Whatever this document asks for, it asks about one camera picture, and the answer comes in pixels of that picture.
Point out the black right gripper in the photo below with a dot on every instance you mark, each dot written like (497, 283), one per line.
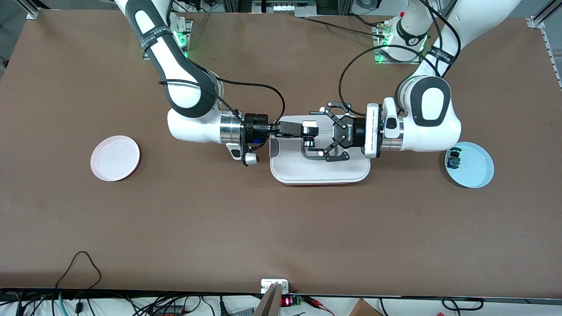
(256, 128)

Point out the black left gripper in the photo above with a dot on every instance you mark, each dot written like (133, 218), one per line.
(352, 135)

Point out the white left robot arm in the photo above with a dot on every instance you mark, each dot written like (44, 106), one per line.
(432, 109)

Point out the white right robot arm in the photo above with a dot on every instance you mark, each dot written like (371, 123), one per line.
(184, 87)

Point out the white lidded food container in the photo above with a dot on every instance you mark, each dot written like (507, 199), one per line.
(319, 173)

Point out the white power strip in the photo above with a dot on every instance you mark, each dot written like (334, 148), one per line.
(283, 8)

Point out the white round plate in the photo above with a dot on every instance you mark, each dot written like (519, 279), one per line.
(115, 158)

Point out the light blue round plate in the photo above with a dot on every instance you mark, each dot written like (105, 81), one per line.
(476, 169)

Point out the small white box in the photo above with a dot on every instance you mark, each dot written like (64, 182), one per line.
(268, 284)

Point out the red digit display board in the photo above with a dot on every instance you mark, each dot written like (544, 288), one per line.
(287, 301)

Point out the grey metal bar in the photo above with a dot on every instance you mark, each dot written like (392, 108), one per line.
(268, 303)

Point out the brown cardboard piece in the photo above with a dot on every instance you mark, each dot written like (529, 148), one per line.
(364, 308)

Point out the aluminium corner profile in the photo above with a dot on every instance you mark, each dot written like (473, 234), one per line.
(544, 26)

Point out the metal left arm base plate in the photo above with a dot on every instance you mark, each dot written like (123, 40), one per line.
(395, 62)

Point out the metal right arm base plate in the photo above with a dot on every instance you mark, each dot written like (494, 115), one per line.
(184, 35)

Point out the green capped blue switch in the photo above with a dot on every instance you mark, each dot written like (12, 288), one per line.
(453, 161)

